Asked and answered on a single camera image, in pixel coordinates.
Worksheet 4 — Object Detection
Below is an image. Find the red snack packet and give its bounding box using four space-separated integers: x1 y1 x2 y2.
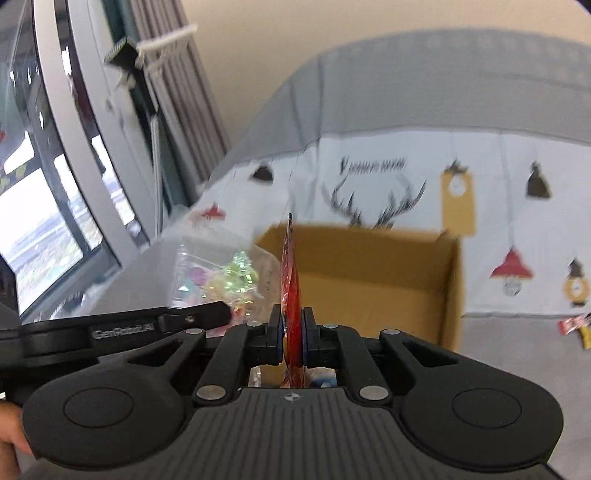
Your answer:
279 212 310 391

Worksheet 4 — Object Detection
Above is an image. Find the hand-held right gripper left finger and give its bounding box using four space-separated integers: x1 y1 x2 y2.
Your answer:
95 305 284 405

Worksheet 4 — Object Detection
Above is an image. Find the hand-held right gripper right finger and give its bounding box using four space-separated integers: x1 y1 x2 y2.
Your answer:
302 308 467 404

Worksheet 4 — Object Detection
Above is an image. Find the white window frame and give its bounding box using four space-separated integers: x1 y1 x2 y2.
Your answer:
0 0 158 324

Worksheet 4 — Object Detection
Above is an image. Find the clear bag of candies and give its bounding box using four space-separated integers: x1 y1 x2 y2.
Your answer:
168 244 285 325

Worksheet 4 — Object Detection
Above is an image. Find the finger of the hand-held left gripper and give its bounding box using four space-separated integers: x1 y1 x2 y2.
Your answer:
157 301 232 335

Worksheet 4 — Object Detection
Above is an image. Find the cardboard box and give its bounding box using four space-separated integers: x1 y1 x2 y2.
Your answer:
249 223 464 389

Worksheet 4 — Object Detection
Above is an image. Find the person's left hand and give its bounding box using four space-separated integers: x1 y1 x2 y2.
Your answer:
0 399 36 480

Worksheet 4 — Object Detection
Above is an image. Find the white steamer hanger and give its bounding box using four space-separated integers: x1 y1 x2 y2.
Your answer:
134 23 199 70

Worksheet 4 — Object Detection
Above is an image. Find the braided steamer hose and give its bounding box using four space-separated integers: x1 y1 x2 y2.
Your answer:
150 113 168 241

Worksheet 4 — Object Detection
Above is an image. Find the grey printed blanket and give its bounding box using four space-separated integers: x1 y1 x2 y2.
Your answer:
152 28 591 480

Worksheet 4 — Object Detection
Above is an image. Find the black garment steamer head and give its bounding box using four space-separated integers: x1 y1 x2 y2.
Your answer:
104 37 160 116

